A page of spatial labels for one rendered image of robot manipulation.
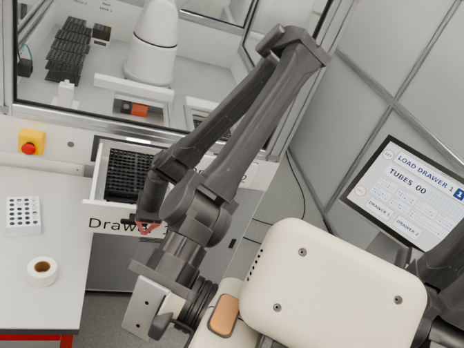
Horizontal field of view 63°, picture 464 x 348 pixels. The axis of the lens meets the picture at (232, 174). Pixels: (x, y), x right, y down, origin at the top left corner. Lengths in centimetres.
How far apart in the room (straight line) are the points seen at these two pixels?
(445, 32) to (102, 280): 226
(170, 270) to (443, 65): 215
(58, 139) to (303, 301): 108
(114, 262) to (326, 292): 141
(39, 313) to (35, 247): 21
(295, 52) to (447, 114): 174
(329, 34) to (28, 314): 115
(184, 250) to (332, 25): 92
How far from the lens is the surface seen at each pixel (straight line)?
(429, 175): 150
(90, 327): 194
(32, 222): 121
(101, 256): 177
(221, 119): 83
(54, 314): 107
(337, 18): 130
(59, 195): 136
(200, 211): 62
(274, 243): 48
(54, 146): 140
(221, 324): 54
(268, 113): 66
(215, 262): 185
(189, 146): 87
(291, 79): 69
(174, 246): 60
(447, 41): 254
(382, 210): 144
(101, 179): 131
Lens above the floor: 167
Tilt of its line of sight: 33 degrees down
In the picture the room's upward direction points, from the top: 22 degrees clockwise
